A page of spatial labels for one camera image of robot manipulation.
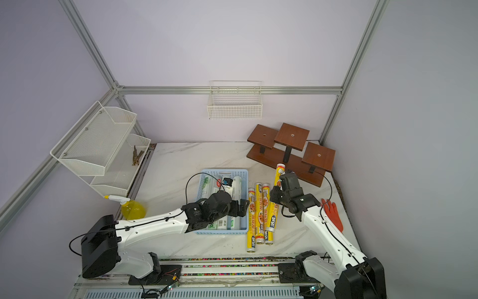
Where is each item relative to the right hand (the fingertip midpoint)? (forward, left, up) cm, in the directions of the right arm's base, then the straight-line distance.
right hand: (274, 196), depth 83 cm
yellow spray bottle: (+1, +73, -14) cm, 74 cm away
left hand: (-4, +16, +2) cm, 16 cm away
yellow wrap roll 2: (-5, +7, -9) cm, 12 cm away
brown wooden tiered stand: (+23, -9, +8) cm, 26 cm away
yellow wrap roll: (-8, +11, -8) cm, 16 cm away
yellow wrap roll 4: (-8, +2, +2) cm, 8 cm away
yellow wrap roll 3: (-15, +3, -9) cm, 18 cm away
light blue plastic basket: (+19, +28, -7) cm, 34 cm away
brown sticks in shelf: (+23, +71, +3) cm, 74 cm away
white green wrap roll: (+10, +33, -8) cm, 36 cm away
